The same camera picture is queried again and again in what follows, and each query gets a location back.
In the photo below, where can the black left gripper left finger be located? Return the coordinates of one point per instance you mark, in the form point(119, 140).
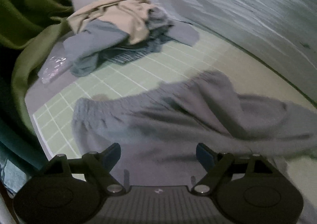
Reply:
point(100, 166)

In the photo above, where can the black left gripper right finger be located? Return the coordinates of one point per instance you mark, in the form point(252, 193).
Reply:
point(218, 167)

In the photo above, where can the grey sweatpants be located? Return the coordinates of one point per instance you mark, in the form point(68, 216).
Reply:
point(158, 130)

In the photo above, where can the green grid cutting mat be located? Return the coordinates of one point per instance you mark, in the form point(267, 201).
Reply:
point(176, 62)

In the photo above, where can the clear plastic bag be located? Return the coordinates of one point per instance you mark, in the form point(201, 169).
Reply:
point(52, 68)

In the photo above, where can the blue-grey shirt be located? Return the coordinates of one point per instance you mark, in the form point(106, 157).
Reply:
point(84, 49)

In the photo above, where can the grey folded garment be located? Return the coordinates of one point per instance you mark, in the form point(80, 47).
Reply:
point(184, 33)

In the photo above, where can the dark striped garment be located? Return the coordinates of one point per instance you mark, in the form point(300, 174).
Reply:
point(158, 24)

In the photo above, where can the beige garment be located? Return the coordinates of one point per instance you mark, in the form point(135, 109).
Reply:
point(129, 16)

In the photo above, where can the light green bedsheet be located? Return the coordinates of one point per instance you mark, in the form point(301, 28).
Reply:
point(281, 33)

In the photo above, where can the olive green curtain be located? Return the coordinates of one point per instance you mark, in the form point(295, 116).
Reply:
point(29, 30)

